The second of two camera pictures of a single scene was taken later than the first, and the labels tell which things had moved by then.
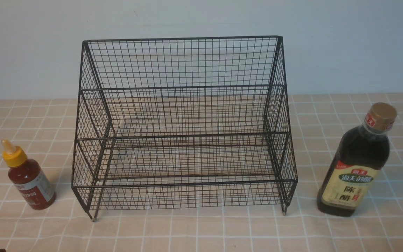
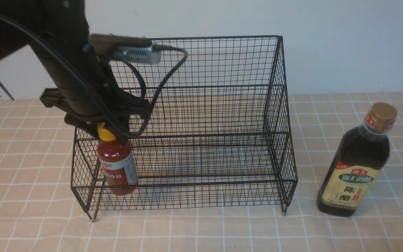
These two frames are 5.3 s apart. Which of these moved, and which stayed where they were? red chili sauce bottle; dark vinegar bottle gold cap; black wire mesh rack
Moved: red chili sauce bottle
Stayed: black wire mesh rack; dark vinegar bottle gold cap
